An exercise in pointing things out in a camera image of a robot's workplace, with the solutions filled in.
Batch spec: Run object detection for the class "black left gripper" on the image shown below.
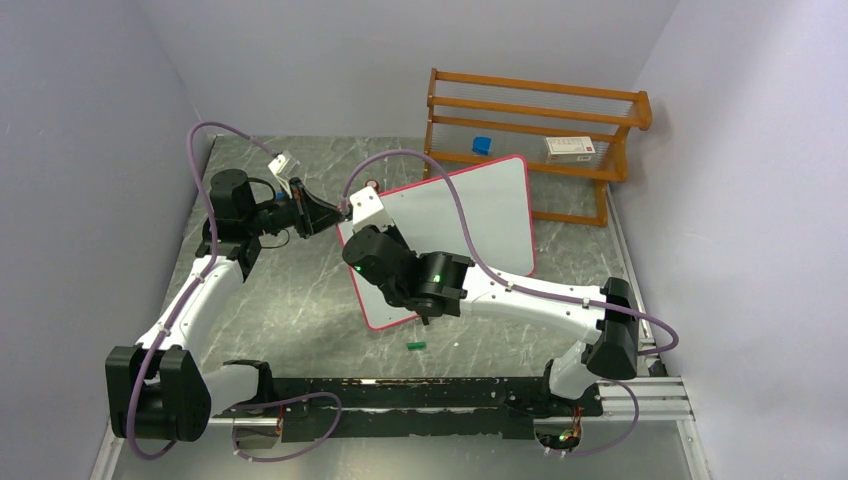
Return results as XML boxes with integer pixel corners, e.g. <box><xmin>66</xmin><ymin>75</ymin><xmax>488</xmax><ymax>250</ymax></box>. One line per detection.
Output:
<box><xmin>245</xmin><ymin>178</ymin><xmax>345</xmax><ymax>240</ymax></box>

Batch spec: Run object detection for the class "pink framed whiteboard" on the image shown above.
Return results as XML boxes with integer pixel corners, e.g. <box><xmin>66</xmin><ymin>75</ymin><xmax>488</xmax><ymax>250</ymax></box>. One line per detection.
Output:
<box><xmin>338</xmin><ymin>156</ymin><xmax>536</xmax><ymax>331</ymax></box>

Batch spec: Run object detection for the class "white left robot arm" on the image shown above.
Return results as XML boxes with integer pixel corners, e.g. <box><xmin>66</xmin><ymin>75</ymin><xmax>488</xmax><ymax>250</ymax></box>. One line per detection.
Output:
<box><xmin>105</xmin><ymin>169</ymin><xmax>344</xmax><ymax>442</ymax></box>

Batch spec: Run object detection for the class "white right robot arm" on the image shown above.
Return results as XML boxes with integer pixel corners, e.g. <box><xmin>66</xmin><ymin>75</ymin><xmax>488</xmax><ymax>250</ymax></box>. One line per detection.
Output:
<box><xmin>342</xmin><ymin>226</ymin><xmax>639</xmax><ymax>414</ymax></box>

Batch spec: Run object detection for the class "blue block on shelf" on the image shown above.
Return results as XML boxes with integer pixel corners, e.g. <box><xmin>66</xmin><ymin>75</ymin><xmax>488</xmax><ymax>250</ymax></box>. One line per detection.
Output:
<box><xmin>471</xmin><ymin>136</ymin><xmax>492</xmax><ymax>156</ymax></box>

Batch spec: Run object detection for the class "white red small box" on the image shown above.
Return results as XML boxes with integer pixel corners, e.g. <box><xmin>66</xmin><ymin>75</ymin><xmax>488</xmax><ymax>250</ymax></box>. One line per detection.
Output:
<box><xmin>545</xmin><ymin>136</ymin><xmax>596</xmax><ymax>163</ymax></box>

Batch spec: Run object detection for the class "wooden shelf rack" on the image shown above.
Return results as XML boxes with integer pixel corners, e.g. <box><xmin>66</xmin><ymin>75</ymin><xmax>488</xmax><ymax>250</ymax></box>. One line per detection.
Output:
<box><xmin>423</xmin><ymin>68</ymin><xmax>653</xmax><ymax>227</ymax></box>

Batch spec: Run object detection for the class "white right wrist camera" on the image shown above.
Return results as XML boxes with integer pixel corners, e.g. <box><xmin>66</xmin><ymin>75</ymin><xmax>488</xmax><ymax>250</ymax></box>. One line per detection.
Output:
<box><xmin>349</xmin><ymin>185</ymin><xmax>395</xmax><ymax>233</ymax></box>

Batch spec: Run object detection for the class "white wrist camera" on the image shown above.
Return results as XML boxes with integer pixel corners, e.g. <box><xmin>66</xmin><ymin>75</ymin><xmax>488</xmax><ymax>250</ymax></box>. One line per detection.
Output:
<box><xmin>267</xmin><ymin>150</ymin><xmax>300</xmax><ymax>192</ymax></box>
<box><xmin>349</xmin><ymin>185</ymin><xmax>395</xmax><ymax>233</ymax></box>

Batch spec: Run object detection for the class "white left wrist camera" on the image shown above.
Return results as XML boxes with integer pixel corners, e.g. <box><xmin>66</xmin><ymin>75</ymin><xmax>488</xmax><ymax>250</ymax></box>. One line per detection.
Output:
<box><xmin>267</xmin><ymin>150</ymin><xmax>300</xmax><ymax>192</ymax></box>

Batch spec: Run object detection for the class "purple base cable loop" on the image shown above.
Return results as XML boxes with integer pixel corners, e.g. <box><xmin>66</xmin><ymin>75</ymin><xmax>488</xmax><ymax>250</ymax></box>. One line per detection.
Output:
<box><xmin>230</xmin><ymin>392</ymin><xmax>343</xmax><ymax>464</ymax></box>

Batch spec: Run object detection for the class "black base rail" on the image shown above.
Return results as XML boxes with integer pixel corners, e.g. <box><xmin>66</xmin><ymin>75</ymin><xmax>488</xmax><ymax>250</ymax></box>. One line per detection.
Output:
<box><xmin>264</xmin><ymin>376</ymin><xmax>604</xmax><ymax>444</ymax></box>

